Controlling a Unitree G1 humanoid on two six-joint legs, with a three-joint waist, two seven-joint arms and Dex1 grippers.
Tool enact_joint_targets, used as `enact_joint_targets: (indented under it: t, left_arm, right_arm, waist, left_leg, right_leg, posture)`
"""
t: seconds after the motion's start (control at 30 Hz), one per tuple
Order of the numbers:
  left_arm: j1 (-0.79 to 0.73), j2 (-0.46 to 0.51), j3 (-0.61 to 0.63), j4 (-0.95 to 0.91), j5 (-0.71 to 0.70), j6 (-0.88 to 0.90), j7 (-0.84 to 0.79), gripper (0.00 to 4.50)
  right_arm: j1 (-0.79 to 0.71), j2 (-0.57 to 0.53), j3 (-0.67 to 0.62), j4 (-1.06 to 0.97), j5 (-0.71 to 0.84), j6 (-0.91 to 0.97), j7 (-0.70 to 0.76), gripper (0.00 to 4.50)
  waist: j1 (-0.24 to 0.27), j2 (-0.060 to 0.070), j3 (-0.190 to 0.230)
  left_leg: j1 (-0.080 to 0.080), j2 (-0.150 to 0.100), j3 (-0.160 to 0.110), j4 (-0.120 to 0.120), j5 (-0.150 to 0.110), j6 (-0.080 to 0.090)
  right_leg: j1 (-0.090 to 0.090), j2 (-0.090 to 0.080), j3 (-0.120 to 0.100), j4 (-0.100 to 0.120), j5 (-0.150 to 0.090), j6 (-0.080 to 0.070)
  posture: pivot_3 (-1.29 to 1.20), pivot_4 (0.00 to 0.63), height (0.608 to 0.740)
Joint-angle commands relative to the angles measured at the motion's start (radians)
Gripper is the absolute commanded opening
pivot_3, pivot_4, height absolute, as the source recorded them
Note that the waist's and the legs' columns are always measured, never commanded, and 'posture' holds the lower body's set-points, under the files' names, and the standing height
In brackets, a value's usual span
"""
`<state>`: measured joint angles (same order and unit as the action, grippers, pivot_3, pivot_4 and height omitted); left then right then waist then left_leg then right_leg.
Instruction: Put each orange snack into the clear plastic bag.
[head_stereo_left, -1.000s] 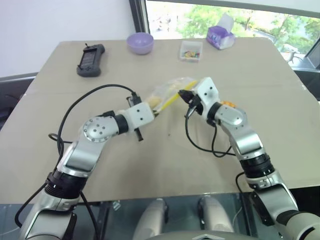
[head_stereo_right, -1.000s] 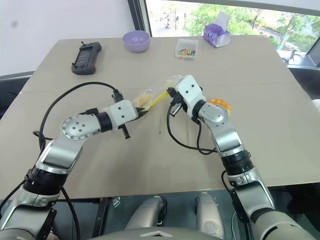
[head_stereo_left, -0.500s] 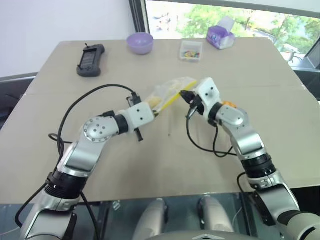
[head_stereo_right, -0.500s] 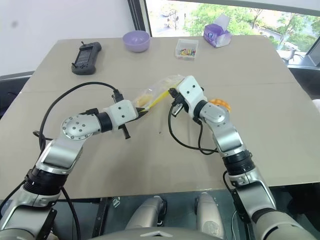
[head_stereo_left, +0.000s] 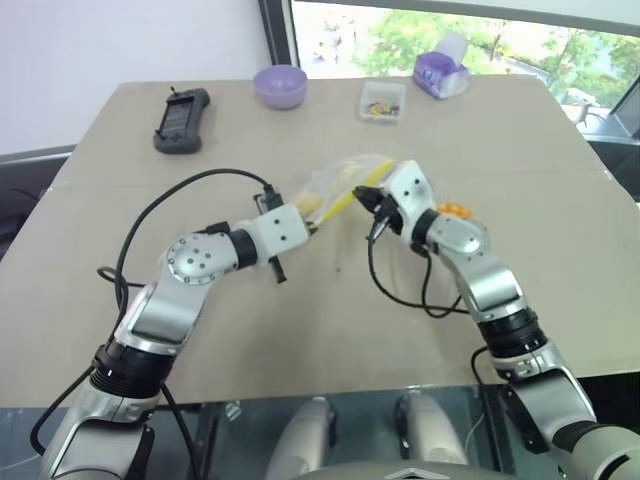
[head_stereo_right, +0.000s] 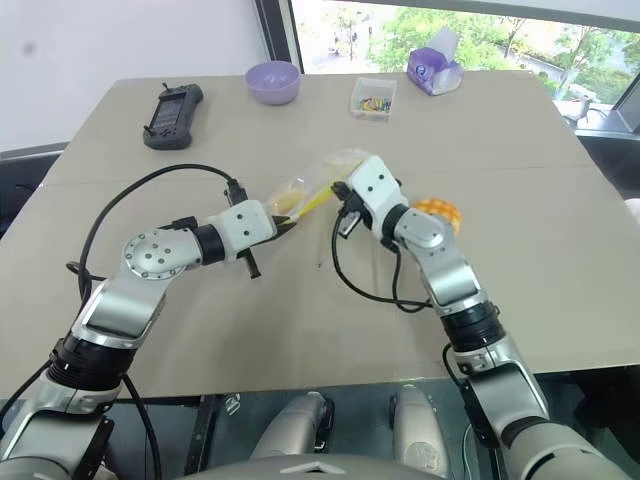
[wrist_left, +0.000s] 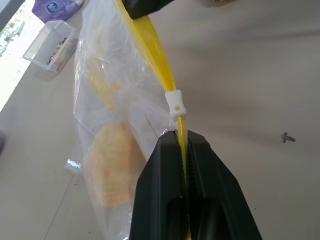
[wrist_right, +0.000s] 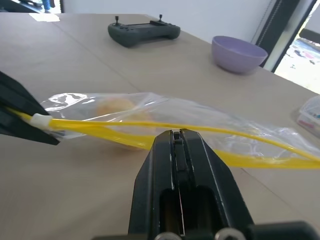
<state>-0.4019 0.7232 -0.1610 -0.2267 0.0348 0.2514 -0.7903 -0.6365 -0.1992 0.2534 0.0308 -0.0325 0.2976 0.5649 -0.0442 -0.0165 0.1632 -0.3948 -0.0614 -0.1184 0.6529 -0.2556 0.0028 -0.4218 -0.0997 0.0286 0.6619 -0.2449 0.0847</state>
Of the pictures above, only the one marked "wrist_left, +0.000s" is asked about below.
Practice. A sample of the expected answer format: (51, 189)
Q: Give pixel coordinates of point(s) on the small clear plastic scrap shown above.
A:
(72, 165)

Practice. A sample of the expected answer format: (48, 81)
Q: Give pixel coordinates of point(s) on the purple tissue pack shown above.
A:
(56, 8)

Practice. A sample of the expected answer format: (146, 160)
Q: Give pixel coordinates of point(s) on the clear plastic bag yellow zip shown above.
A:
(150, 50)

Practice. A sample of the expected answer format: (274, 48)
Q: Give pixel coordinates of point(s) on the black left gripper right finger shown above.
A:
(212, 190)

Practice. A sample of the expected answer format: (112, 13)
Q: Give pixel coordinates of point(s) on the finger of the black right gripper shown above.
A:
(142, 7)

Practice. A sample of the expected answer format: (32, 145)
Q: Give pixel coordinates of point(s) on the small grey metal clip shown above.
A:
(288, 137)

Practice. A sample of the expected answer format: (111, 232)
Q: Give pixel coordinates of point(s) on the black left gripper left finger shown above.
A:
(157, 190)

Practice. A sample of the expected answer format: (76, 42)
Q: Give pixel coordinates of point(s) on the bread slice in bag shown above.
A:
(113, 165)

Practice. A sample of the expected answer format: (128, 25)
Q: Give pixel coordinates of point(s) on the clear plastic storage box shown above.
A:
(50, 45)

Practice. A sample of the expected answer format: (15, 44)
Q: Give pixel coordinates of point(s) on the white zip slider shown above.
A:
(176, 103)

